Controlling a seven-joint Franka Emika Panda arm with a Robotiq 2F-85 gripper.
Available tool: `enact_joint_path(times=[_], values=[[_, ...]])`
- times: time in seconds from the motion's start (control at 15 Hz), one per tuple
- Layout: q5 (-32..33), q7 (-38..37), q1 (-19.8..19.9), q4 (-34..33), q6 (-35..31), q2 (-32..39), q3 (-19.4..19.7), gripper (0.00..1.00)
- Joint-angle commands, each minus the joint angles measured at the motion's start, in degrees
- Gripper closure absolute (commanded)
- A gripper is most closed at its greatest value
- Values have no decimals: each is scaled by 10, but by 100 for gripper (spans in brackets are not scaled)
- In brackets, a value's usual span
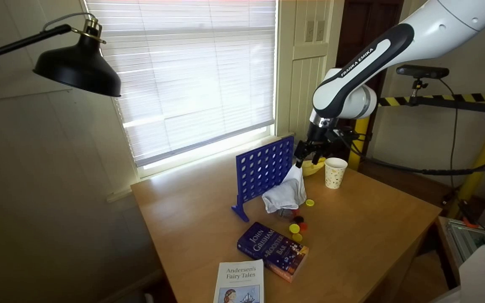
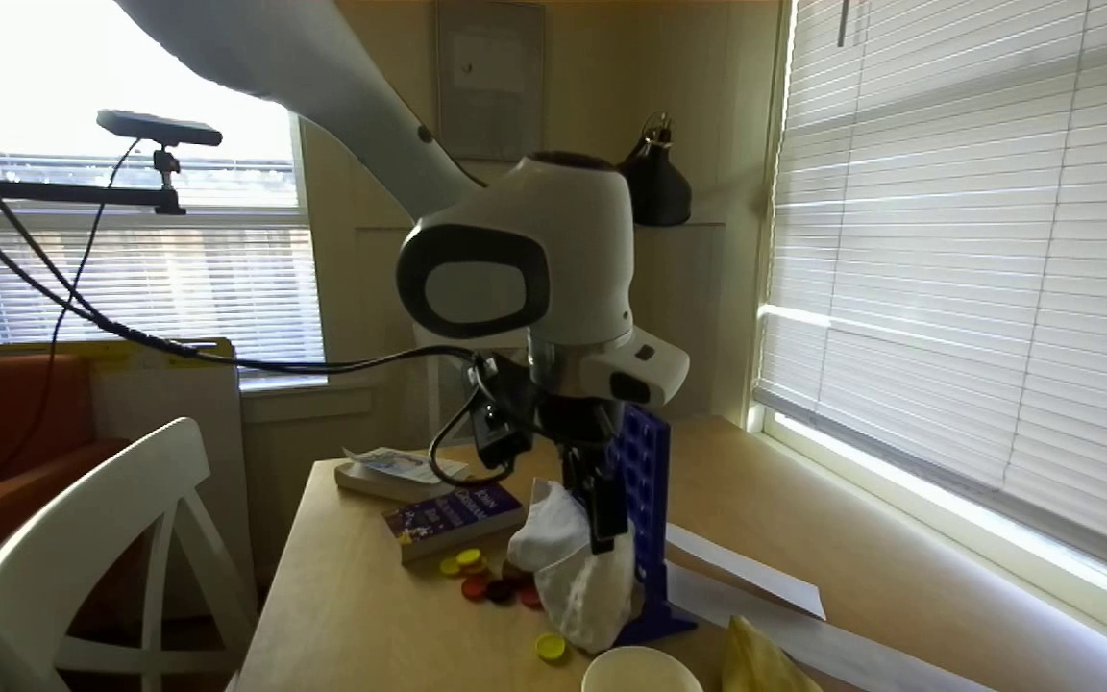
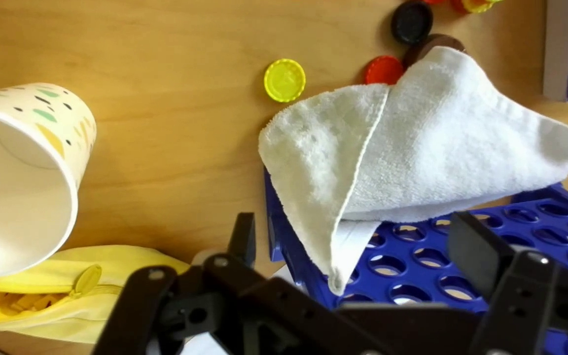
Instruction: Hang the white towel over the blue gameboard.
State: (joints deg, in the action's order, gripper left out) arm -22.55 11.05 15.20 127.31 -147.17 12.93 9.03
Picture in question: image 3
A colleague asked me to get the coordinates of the brown game disc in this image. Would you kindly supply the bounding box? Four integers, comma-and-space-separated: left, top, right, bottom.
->
402, 34, 466, 69

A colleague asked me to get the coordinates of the speckled paper cup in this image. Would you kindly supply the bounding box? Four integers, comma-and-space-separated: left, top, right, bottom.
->
0, 82, 98, 280

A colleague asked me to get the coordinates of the heap of game discs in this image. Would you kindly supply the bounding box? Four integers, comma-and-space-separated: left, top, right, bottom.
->
425, 0, 504, 14

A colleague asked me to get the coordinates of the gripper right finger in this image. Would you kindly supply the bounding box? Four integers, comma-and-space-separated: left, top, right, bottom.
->
447, 211, 568, 355

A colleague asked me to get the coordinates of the red game disc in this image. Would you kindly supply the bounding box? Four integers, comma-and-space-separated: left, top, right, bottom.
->
364, 55, 405, 85

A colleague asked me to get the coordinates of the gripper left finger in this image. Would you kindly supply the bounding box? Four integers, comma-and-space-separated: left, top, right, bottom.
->
92, 212, 388, 355

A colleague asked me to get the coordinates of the black game disc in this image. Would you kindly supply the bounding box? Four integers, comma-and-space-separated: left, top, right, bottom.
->
391, 1, 434, 45

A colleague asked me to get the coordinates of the yellow game disc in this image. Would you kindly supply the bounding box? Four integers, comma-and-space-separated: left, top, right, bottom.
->
264, 59, 307, 103

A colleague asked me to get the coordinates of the white towel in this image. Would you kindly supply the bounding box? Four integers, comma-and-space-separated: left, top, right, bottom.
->
258, 46, 568, 296

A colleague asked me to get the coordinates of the blue gameboard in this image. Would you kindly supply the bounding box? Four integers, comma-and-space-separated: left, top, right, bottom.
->
263, 168, 568, 355

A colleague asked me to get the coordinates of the yellow zipper pouch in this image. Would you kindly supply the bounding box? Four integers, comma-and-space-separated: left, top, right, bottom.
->
0, 245, 191, 344

